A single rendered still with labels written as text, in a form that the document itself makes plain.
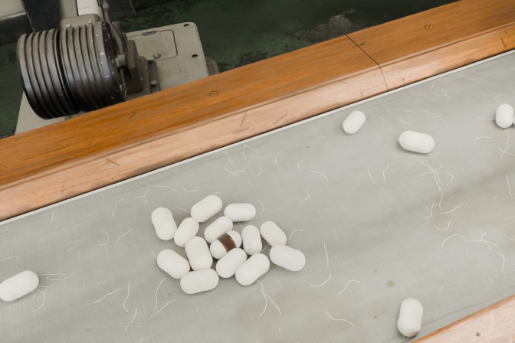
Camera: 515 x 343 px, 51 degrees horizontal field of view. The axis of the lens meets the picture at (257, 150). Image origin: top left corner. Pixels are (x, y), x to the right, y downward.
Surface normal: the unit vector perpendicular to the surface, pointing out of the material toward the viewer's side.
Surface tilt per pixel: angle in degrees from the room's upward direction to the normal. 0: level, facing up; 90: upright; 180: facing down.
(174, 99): 0
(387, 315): 0
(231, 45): 0
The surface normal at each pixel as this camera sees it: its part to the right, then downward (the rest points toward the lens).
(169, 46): -0.09, -0.73
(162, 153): 0.21, -0.09
